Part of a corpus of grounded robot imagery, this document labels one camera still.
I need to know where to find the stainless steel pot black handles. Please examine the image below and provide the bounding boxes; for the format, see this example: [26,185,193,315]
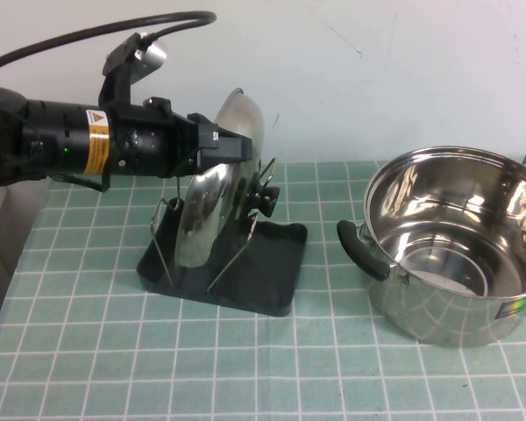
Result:
[336,135,526,350]

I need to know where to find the green white checked tablecloth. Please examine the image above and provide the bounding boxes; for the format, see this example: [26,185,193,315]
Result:
[0,160,526,421]

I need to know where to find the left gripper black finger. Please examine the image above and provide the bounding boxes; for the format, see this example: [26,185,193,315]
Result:
[187,112,217,127]
[196,124,253,174]

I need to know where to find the stainless steel lid black knob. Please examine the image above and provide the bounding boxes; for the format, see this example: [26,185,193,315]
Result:
[176,87,280,269]

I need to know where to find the black tray wire lid rack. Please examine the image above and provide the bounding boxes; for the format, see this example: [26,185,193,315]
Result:
[136,157,309,318]

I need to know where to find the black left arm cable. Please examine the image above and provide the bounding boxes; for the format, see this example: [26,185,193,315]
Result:
[0,11,218,76]

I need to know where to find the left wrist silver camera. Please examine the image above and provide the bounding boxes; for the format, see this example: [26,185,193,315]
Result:
[103,32,168,89]

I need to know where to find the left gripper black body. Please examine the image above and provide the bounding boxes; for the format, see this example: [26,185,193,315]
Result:
[111,96,203,182]

